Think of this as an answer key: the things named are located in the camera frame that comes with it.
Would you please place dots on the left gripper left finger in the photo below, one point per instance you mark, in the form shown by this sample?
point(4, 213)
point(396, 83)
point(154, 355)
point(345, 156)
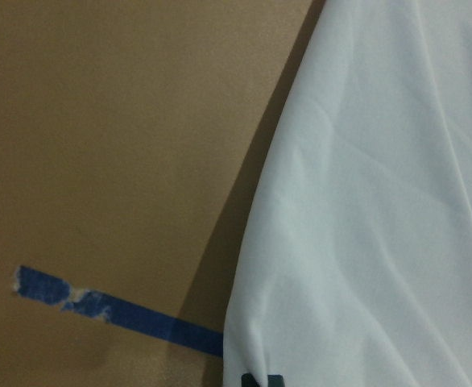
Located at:
point(248, 380)

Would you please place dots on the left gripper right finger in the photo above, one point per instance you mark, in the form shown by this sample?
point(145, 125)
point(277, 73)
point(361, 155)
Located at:
point(275, 380)

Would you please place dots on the light blue t-shirt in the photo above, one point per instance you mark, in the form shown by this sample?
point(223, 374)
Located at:
point(356, 264)

